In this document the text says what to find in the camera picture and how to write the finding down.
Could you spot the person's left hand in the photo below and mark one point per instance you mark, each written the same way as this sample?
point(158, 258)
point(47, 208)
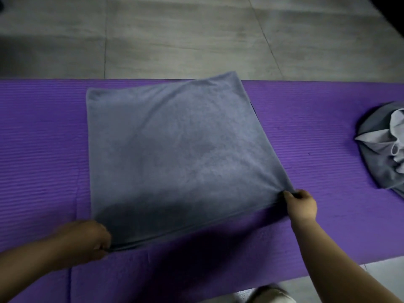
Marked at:
point(82, 241)

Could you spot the person's right hand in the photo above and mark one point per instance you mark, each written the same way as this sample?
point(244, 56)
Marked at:
point(301, 206)

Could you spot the dark grey tagged towel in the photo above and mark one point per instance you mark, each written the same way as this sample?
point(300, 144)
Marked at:
point(176, 148)

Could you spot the person's right forearm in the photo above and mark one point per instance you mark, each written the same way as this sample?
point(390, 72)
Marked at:
point(331, 265)

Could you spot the person's left forearm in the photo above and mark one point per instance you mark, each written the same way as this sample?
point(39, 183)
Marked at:
point(25, 271)

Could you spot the purple yoga mat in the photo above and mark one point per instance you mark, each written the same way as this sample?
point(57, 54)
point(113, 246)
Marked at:
point(315, 123)

